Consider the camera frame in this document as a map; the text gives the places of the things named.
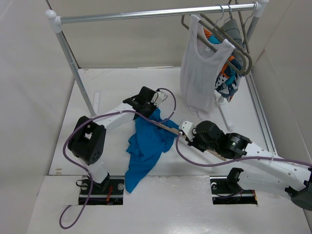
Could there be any beige wooden hanger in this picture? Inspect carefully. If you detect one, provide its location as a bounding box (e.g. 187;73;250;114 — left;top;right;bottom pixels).
155;123;226;161

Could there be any grey hanger with tank top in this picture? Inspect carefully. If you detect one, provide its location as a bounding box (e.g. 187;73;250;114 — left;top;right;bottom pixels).
181;14;253;76

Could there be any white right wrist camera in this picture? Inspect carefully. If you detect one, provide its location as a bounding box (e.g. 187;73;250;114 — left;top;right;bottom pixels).
179;120;195;142

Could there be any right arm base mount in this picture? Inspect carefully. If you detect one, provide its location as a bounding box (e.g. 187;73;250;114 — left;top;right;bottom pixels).
210;168;258;205

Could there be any colourful patterned garment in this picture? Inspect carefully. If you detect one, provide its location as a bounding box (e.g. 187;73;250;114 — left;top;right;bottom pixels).
203;28;242;102

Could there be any grey garment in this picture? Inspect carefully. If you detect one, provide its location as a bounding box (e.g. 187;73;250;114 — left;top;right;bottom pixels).
223;19;244;48

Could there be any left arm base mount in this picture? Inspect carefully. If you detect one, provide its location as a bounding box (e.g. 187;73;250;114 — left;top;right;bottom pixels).
76;176;125;206

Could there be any silver clothes rack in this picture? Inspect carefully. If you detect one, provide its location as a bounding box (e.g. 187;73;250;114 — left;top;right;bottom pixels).
45;0;268;117

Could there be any white tank top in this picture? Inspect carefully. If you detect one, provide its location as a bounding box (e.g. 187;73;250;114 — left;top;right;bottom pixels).
180;15;234;121

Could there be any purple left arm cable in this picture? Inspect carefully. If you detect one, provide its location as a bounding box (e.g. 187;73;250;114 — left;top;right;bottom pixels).
59;87;177;230

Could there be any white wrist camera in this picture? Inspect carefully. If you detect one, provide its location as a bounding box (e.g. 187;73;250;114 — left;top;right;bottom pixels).
151;91;168;107
179;120;195;142

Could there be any grey hanger with patterned garment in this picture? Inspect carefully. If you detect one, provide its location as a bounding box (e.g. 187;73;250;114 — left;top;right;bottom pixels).
200;4;253;76

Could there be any blue t shirt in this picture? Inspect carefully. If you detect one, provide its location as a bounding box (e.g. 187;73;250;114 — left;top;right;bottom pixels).
125;117;176;193

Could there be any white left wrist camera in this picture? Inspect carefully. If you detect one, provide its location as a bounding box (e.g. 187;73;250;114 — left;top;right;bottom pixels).
151;91;168;107

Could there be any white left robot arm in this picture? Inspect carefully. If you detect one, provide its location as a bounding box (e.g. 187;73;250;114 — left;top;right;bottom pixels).
65;86;168;194

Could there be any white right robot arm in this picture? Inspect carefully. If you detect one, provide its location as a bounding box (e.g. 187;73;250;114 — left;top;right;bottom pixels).
181;120;312;211

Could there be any grey rear hanger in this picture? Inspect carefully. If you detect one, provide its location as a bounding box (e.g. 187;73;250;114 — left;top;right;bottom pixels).
238;1;256;54

